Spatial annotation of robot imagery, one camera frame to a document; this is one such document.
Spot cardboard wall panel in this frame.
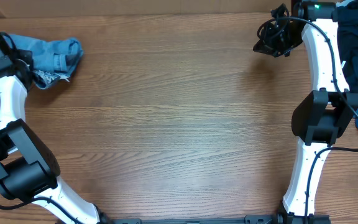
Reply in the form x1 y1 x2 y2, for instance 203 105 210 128
0 0 291 18

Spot light blue denim jeans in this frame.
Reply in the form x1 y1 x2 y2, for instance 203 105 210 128
4 34 84 90

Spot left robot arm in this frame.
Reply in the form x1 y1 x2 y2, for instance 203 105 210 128
0 32 104 223

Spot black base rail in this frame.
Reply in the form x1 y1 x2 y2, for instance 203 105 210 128
54 214 331 224

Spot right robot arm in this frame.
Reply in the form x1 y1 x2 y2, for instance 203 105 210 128
253 0 358 223

